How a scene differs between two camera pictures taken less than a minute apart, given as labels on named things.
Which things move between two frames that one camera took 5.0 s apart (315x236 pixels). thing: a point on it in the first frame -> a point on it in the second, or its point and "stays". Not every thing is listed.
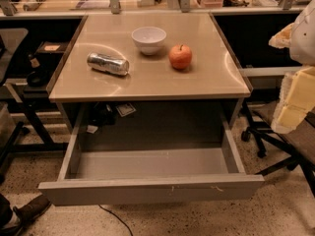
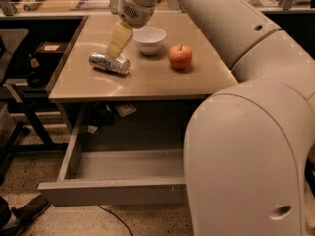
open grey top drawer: (156, 174) stays
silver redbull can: (108, 64) stays
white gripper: (304, 39) -> (136, 13)
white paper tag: (126, 109) stays
